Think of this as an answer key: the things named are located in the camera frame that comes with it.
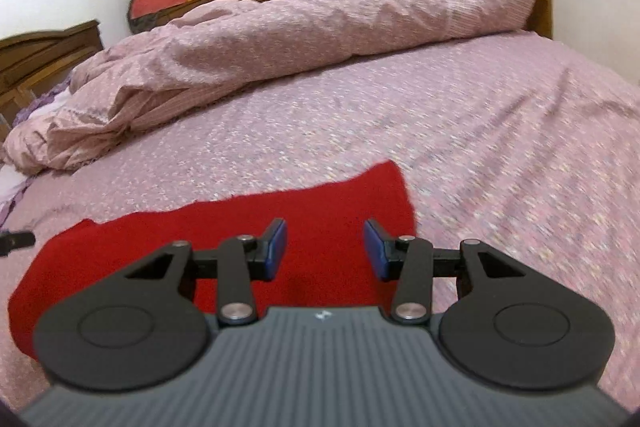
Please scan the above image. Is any black charger plug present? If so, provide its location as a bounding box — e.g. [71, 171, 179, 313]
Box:
[0, 231, 37, 257]

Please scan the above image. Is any pink floral duvet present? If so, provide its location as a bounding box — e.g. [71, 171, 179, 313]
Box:
[2, 0, 537, 175]

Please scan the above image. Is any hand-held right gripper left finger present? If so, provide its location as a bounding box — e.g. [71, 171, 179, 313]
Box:
[122, 217, 289, 325]

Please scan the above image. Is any pink floral bed sheet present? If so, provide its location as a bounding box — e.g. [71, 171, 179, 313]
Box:
[0, 29, 640, 408]

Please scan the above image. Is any wooden headboard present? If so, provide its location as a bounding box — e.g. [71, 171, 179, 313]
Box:
[0, 19, 103, 142]

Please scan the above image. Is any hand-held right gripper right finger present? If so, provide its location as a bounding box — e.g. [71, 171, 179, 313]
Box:
[362, 217, 528, 325]

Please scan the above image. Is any red knitted sweater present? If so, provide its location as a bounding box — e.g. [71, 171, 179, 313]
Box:
[7, 159, 417, 360]

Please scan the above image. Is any purple ruffled pillow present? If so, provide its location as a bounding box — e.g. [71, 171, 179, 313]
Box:
[0, 79, 76, 228]

